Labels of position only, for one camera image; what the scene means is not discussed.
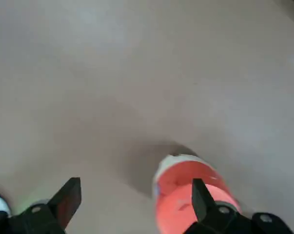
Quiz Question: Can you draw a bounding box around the orange rice cooker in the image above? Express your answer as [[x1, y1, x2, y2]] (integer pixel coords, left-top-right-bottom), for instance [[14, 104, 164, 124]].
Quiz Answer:
[[152, 153, 242, 234]]

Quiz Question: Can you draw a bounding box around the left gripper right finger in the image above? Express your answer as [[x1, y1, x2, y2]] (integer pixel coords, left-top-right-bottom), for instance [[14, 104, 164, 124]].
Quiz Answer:
[[185, 178, 294, 234]]

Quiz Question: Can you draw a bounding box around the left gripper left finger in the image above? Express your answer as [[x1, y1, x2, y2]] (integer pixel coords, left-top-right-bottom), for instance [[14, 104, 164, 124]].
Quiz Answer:
[[7, 177, 82, 234]]

